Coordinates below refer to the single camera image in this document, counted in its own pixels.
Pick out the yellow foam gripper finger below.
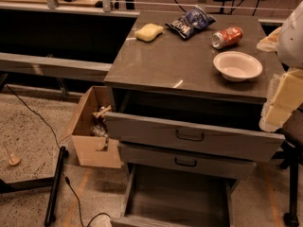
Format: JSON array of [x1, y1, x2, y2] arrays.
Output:
[[257, 27, 281, 52], [258, 69, 303, 132]]

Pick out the blue chip bag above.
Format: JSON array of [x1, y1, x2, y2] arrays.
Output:
[[166, 6, 216, 40]]

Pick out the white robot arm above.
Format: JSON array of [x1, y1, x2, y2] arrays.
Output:
[[257, 2, 303, 132]]

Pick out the grey drawer cabinet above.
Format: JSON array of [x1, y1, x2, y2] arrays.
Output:
[[103, 10, 286, 182]]

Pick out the top drawer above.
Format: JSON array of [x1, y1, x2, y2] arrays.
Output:
[[105, 113, 285, 162]]

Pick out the drawer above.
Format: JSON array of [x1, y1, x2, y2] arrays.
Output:
[[105, 113, 285, 162], [111, 165, 235, 227], [119, 144, 256, 180]]

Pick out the middle drawer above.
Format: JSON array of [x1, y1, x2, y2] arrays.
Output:
[[119, 144, 256, 180]]

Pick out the bottom drawer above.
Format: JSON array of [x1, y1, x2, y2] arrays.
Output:
[[111, 165, 235, 227]]

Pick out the red soda can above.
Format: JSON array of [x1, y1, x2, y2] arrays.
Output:
[[211, 26, 243, 49]]

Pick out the white bowl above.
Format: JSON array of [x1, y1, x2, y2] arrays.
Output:
[[213, 51, 263, 82]]

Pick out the yellow sponge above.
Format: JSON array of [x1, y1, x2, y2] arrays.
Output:
[[134, 24, 164, 42]]

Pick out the items inside cardboard box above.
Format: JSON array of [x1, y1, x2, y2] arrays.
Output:
[[90, 106, 112, 137]]

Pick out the cardboard box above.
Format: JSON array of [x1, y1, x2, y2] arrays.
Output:
[[60, 86, 122, 168]]

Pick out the black metal stand leg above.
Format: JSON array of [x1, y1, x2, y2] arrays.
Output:
[[0, 146, 69, 227]]

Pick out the small wooden spinning top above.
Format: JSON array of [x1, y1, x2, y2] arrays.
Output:
[[4, 146, 21, 166]]

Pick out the black cable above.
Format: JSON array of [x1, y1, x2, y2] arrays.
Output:
[[4, 83, 112, 227]]

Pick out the grey metal rail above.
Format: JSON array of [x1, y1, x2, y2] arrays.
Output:
[[0, 53, 112, 82]]

